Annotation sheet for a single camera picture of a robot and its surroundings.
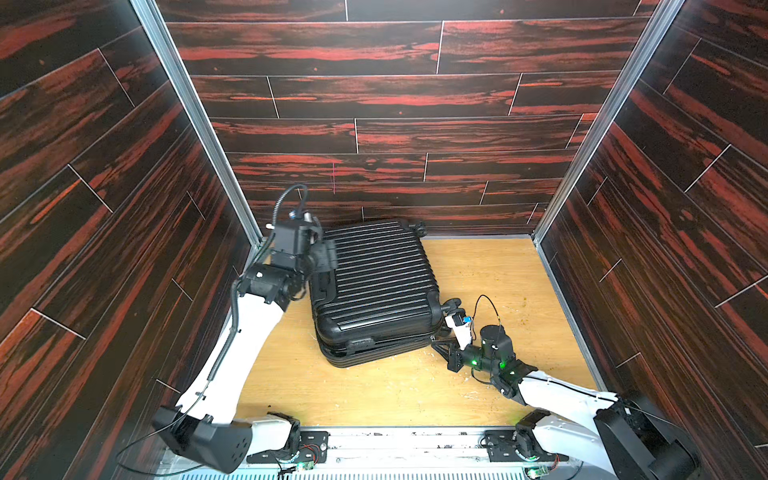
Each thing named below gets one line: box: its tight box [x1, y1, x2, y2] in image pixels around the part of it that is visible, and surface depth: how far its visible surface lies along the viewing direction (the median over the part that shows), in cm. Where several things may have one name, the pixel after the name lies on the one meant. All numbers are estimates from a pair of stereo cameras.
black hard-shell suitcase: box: [310, 219, 449, 367], surface depth 83 cm
